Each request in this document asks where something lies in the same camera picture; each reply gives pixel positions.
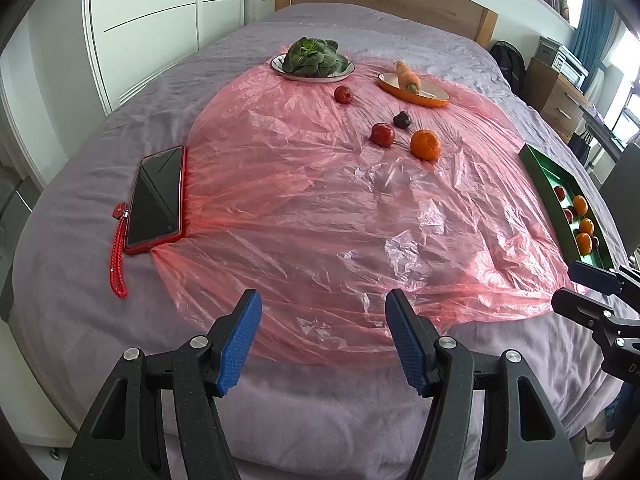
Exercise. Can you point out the glass desk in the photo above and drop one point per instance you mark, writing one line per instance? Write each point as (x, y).
(607, 132)

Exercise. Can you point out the pink plastic sheet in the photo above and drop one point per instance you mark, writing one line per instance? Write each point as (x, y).
(310, 200)

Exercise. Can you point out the orange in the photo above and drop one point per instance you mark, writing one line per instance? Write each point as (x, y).
(426, 144)
(583, 243)
(580, 204)
(586, 225)

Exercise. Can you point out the carrot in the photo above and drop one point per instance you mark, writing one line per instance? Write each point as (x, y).
(407, 77)

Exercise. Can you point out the teal curtain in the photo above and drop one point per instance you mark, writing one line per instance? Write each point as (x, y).
(592, 25)

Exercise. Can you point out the green bok choy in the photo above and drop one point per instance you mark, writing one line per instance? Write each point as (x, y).
(310, 57)

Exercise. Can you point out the black bag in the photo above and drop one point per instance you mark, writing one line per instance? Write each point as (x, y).
(582, 147)

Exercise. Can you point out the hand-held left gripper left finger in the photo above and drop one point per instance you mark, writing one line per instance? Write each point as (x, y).
(240, 345)

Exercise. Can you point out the small red apple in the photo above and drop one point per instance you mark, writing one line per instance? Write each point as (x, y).
(568, 215)
(559, 192)
(343, 94)
(382, 134)

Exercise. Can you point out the grey printer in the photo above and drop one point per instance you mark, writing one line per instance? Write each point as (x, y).
(560, 57)

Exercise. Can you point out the white wardrobe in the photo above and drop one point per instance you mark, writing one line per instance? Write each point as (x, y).
(150, 10)

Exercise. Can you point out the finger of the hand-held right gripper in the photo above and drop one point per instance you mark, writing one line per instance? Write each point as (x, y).
(592, 276)
(575, 302)

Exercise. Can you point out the green tray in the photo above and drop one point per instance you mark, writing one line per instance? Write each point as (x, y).
(542, 170)

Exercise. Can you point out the wooden dresser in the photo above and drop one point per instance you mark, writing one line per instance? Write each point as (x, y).
(555, 95)

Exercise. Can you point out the white plate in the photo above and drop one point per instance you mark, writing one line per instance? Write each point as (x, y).
(320, 79)

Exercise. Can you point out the dark purple plum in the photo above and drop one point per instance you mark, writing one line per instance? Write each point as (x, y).
(401, 120)
(596, 242)

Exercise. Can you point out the window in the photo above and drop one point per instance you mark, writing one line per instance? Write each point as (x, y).
(625, 85)

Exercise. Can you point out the red-cased smartphone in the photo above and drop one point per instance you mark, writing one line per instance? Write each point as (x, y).
(155, 200)

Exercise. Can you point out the orange oval dish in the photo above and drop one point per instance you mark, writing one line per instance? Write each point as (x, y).
(430, 96)

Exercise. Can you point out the grey office chair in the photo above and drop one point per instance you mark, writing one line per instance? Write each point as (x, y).
(622, 185)

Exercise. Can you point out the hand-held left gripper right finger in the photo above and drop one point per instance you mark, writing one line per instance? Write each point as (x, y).
(410, 345)

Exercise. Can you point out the black backpack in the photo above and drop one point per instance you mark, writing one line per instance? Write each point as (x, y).
(507, 65)

